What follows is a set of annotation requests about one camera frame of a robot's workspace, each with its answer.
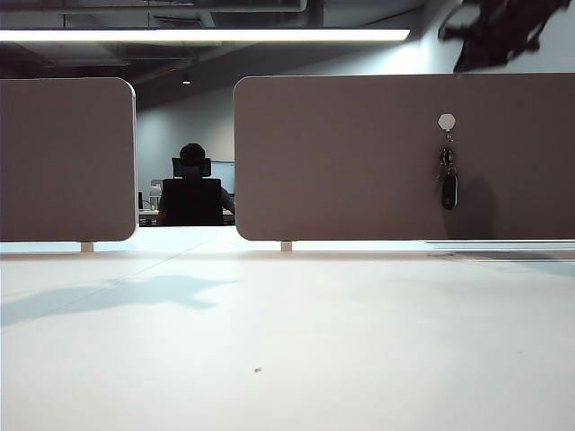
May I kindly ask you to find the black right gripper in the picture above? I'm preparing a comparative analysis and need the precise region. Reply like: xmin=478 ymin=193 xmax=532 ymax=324
xmin=452 ymin=0 xmax=572 ymax=74

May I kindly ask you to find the bunch of keys with black fob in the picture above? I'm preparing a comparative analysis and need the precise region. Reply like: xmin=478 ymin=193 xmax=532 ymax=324
xmin=434 ymin=145 xmax=461 ymax=211

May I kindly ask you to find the right grey desk partition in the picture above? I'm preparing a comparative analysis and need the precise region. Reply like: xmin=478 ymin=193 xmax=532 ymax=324
xmin=233 ymin=73 xmax=575 ymax=243

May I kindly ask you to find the grey desk partition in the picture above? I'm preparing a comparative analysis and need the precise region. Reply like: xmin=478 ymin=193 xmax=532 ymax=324
xmin=0 ymin=76 xmax=137 ymax=244
xmin=233 ymin=73 xmax=575 ymax=243

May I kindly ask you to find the long ceiling light strip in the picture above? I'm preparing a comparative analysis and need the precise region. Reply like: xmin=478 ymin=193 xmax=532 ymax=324
xmin=0 ymin=29 xmax=412 ymax=43

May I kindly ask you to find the computer monitor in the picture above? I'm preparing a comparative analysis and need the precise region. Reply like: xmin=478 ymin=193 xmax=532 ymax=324
xmin=210 ymin=160 xmax=236 ymax=196

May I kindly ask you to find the seated person in dark clothes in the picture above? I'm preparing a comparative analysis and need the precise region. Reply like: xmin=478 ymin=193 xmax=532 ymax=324
xmin=156 ymin=142 xmax=237 ymax=227

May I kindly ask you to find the black mesh office chair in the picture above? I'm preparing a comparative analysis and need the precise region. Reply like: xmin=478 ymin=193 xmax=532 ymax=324
xmin=159 ymin=156 xmax=225 ymax=227

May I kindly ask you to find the left grey desk partition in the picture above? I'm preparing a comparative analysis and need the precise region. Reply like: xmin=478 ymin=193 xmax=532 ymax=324
xmin=0 ymin=76 xmax=137 ymax=244

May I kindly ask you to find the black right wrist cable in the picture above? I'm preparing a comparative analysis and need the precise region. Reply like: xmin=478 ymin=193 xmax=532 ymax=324
xmin=438 ymin=4 xmax=478 ymax=42

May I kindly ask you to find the white adhesive wall hook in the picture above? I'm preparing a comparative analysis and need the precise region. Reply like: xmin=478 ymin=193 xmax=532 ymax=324
xmin=438 ymin=113 xmax=457 ymax=145

